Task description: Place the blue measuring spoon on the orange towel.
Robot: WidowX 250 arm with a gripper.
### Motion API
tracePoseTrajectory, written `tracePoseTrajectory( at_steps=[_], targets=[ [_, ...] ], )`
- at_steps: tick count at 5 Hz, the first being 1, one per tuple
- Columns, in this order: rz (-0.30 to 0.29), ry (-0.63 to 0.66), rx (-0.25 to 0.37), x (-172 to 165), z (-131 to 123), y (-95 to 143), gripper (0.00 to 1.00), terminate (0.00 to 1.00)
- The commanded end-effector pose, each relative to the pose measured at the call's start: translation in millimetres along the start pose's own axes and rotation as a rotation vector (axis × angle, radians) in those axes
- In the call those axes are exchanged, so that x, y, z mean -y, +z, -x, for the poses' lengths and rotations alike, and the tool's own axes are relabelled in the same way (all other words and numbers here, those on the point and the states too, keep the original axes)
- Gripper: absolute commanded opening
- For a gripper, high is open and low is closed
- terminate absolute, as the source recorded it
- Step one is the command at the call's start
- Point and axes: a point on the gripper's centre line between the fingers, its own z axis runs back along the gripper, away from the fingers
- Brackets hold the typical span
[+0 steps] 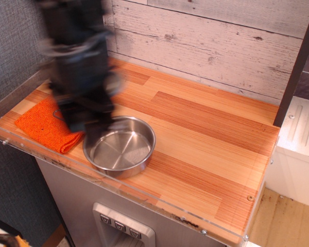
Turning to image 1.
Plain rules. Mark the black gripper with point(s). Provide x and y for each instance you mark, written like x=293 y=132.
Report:
x=83 y=84

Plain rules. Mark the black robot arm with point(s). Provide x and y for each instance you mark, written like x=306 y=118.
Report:
x=73 y=26

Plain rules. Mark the orange towel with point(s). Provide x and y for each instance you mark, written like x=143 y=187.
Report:
x=41 y=125

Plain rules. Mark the grey toy kitchen cabinet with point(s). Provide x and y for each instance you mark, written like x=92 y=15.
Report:
x=75 y=197

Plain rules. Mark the silver dispenser button panel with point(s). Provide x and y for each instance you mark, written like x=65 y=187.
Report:
x=121 y=227

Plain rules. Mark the orange cloth at bottom left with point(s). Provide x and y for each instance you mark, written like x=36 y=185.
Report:
x=11 y=240

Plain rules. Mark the white cabinet at right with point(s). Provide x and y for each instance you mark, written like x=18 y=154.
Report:
x=288 y=171

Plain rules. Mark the steel pan with wire handle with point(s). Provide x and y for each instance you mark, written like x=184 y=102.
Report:
x=125 y=149

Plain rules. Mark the clear acrylic guard rail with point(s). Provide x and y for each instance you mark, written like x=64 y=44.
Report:
x=212 y=149

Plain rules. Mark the dark right upright post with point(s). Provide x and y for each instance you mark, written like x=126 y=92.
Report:
x=293 y=80

